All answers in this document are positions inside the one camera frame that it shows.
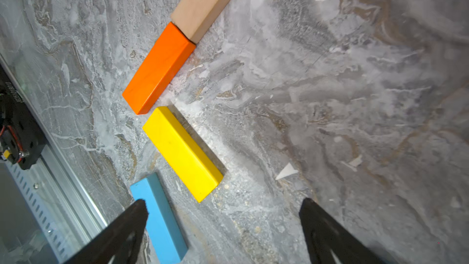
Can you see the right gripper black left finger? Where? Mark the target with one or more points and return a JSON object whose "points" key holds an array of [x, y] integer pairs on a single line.
{"points": [[120, 242]]}

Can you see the orange block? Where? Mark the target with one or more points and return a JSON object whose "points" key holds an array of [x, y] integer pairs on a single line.
{"points": [[167, 56]]}

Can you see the long yellow block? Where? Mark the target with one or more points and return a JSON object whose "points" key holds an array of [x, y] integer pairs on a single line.
{"points": [[191, 164]]}

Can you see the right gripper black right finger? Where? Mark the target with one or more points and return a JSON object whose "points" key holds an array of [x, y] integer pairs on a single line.
{"points": [[328, 241]]}

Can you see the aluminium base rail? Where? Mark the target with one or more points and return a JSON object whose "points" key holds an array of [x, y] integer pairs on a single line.
{"points": [[46, 216]]}

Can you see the light blue block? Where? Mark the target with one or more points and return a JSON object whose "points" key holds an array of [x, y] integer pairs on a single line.
{"points": [[162, 227]]}

